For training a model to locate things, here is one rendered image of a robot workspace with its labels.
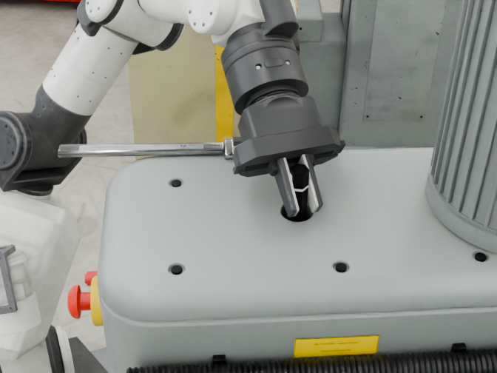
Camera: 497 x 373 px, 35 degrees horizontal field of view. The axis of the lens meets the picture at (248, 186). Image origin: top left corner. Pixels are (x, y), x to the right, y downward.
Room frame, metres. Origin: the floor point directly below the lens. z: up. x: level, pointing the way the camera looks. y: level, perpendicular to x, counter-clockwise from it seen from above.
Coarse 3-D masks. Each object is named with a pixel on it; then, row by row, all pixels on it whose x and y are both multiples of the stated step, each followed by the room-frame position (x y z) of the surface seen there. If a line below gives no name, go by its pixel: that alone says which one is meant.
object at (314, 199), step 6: (306, 156) 0.71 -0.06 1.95; (312, 156) 0.71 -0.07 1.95; (300, 162) 0.71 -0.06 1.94; (306, 162) 0.70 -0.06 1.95; (312, 162) 0.71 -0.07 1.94; (312, 168) 0.70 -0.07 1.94; (312, 174) 0.69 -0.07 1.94; (312, 180) 0.68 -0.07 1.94; (312, 186) 0.68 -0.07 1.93; (318, 186) 0.68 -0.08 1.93; (312, 192) 0.67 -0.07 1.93; (318, 192) 0.67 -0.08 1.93; (312, 198) 0.67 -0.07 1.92; (318, 198) 0.67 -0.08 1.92; (312, 204) 0.67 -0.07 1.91; (318, 204) 0.66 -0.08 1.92; (312, 210) 0.67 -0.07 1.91; (318, 210) 0.67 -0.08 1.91
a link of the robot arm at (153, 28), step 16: (128, 0) 1.02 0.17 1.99; (144, 0) 1.00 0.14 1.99; (160, 0) 0.97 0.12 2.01; (176, 0) 0.94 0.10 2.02; (128, 16) 1.01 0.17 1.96; (144, 16) 1.02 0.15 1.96; (160, 16) 0.98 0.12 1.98; (176, 16) 0.95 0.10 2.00; (128, 32) 1.02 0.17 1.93; (144, 32) 1.03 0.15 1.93; (160, 32) 1.03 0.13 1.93; (176, 32) 1.04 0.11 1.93; (160, 48) 1.05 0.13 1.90
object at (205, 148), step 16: (64, 144) 0.80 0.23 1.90; (80, 144) 0.80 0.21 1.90; (96, 144) 0.80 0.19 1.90; (112, 144) 0.80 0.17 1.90; (128, 144) 0.80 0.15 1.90; (144, 144) 0.80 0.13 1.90; (160, 144) 0.80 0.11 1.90; (176, 144) 0.80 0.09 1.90; (192, 144) 0.80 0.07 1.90; (208, 144) 0.80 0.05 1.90; (224, 144) 0.80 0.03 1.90
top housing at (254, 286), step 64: (128, 192) 0.71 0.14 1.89; (192, 192) 0.72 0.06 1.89; (256, 192) 0.72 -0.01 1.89; (320, 192) 0.72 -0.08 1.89; (384, 192) 0.72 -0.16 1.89; (128, 256) 0.61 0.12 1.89; (192, 256) 0.61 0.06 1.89; (256, 256) 0.61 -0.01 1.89; (320, 256) 0.61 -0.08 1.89; (384, 256) 0.61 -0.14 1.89; (448, 256) 0.62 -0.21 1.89; (128, 320) 0.55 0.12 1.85; (192, 320) 0.55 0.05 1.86; (256, 320) 0.55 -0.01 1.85; (320, 320) 0.56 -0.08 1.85; (384, 320) 0.56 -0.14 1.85; (448, 320) 0.57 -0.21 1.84
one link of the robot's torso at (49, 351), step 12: (48, 336) 1.20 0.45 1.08; (36, 348) 1.14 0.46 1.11; (48, 348) 1.17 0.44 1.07; (0, 360) 1.12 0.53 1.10; (24, 360) 1.13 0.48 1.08; (36, 360) 1.14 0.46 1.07; (48, 360) 1.15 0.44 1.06; (60, 360) 1.17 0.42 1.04; (0, 372) 1.12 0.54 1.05; (12, 372) 1.12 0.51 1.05; (24, 372) 1.13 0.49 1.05; (36, 372) 1.13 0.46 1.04; (48, 372) 1.14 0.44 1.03; (60, 372) 1.16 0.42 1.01
